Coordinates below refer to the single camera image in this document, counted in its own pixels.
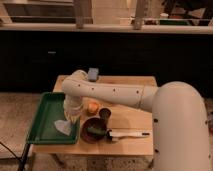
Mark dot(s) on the small metal cup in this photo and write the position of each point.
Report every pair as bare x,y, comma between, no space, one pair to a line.
105,113

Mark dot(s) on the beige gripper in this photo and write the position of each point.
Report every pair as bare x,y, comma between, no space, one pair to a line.
72,115

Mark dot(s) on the dark brown bowl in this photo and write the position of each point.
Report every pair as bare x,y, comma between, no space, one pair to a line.
90,137

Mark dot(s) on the green plastic tray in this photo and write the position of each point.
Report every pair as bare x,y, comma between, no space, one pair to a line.
43,130

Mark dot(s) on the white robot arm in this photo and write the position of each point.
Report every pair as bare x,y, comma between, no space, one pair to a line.
180,124

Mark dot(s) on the light blue towel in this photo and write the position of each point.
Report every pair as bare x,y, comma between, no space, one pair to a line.
63,126

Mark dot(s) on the blue sponge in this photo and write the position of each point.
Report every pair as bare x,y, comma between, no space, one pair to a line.
93,74

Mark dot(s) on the green cucumber piece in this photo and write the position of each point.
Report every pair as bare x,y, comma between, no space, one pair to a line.
96,131

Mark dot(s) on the white handled brush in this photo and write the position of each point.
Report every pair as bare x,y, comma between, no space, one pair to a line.
115,135

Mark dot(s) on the wooden table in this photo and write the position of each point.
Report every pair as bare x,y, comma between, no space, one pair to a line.
123,118

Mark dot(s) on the orange yellow fruit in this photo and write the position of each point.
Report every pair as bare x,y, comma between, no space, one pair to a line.
93,108

